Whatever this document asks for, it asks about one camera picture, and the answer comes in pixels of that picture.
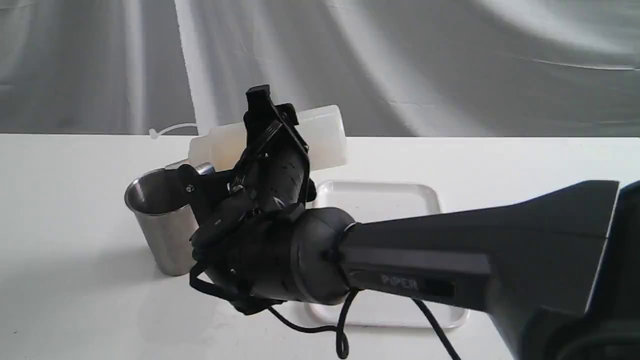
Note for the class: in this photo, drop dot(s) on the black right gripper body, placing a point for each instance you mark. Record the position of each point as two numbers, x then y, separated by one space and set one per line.
260 190

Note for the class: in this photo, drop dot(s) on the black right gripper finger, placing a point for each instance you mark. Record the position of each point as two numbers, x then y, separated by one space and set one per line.
271 127

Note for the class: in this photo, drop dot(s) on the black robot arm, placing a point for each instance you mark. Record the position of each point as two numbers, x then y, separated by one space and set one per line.
558 274

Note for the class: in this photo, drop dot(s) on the stainless steel cup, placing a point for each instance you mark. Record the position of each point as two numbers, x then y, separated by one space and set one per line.
157 200

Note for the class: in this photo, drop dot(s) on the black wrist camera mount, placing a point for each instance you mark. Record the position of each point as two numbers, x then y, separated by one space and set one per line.
204 188

